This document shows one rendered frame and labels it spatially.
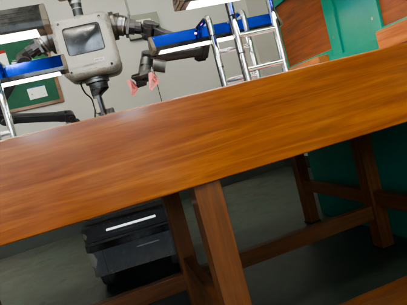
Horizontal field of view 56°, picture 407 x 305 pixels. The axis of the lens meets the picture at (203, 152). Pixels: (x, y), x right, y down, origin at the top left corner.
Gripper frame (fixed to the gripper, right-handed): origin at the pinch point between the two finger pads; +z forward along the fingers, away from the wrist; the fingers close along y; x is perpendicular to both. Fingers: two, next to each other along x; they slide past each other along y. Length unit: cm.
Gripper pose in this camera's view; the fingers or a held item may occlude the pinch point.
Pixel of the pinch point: (141, 91)
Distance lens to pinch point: 180.4
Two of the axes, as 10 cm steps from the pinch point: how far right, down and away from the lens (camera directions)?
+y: -9.1, 2.1, 3.7
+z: -0.2, 8.5, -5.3
